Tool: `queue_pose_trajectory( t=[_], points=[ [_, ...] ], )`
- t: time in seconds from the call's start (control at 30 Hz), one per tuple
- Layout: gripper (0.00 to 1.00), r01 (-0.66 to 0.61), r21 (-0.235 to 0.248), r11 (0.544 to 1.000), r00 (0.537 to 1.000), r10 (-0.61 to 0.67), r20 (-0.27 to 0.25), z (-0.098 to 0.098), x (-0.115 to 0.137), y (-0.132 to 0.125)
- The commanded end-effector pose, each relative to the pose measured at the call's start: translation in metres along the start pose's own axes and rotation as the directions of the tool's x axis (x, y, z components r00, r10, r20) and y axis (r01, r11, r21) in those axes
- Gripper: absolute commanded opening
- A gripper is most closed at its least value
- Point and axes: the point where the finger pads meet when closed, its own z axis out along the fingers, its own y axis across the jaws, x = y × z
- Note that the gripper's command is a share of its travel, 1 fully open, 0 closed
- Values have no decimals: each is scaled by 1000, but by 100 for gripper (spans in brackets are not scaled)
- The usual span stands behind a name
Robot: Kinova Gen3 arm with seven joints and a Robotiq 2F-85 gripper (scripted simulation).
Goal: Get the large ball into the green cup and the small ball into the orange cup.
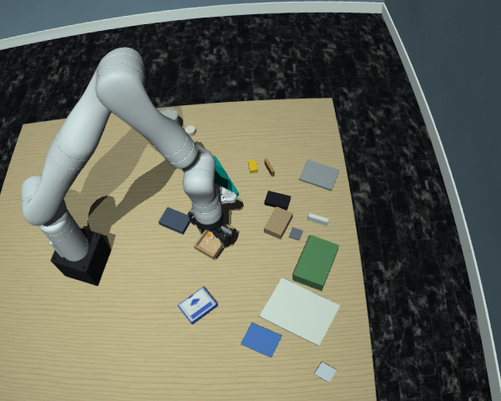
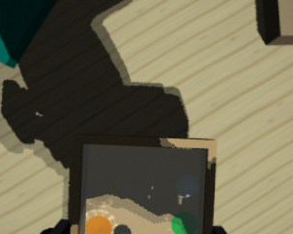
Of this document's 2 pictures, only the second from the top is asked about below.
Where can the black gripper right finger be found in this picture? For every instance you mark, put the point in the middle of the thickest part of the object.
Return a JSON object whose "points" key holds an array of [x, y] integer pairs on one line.
{"points": [[218, 230]]}

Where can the tan cube-shaped block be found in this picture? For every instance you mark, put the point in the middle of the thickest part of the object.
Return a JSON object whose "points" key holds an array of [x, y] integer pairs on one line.
{"points": [[278, 18]]}

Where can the teal flat rectangular block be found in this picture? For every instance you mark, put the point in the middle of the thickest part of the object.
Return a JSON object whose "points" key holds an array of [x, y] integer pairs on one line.
{"points": [[19, 22]]}

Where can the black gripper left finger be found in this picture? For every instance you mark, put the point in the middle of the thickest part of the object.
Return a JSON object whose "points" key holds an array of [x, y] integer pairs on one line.
{"points": [[62, 227]]}

